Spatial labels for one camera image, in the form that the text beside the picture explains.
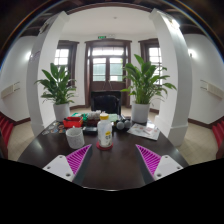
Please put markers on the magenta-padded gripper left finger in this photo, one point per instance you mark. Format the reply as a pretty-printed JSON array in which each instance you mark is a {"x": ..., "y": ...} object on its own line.
[{"x": 71, "y": 163}]

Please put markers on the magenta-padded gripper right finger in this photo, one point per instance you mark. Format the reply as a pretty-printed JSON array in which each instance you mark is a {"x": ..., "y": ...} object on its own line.
[{"x": 155, "y": 163}]

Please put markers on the yellow-capped clear plastic bottle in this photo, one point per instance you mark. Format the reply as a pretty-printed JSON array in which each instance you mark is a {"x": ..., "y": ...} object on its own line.
[{"x": 104, "y": 131}]

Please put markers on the white speckled mug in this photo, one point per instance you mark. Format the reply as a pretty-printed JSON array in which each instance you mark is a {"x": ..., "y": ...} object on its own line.
[{"x": 75, "y": 138}]

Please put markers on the white printed sticker sheet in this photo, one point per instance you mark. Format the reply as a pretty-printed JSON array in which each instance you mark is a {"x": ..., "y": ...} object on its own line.
[{"x": 144, "y": 131}]

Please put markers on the red plastic box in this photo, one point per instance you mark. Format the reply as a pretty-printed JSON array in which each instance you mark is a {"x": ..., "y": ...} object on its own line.
[{"x": 72, "y": 123}]

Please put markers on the grey-headed microphone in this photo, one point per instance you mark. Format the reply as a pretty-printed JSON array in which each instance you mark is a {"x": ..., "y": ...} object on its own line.
[
  {"x": 127, "y": 124},
  {"x": 120, "y": 125}
]

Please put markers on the green cloth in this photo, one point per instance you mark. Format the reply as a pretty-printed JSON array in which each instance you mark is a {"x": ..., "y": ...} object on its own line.
[{"x": 113, "y": 117}]

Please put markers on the black chair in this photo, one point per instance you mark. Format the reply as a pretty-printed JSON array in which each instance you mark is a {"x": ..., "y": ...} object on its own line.
[{"x": 106, "y": 103}]

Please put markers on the small-leaved plant in white pot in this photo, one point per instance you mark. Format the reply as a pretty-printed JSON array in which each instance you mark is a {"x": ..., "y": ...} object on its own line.
[{"x": 58, "y": 85}]

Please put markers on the large plant in white pot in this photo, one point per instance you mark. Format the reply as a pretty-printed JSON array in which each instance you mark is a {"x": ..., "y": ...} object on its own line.
[{"x": 143, "y": 81}]

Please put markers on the dark wooden glazed door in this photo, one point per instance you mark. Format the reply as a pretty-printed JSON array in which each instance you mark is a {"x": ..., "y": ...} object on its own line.
[{"x": 106, "y": 68}]

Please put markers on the green exit sign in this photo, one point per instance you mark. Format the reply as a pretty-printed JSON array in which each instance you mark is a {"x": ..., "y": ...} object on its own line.
[{"x": 102, "y": 37}]

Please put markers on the white wall radiator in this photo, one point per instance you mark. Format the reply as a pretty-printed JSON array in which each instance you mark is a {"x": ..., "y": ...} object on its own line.
[
  {"x": 213, "y": 89},
  {"x": 10, "y": 90}
]

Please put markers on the wall lamp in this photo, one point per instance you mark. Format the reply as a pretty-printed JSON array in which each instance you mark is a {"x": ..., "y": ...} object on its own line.
[{"x": 191, "y": 53}]

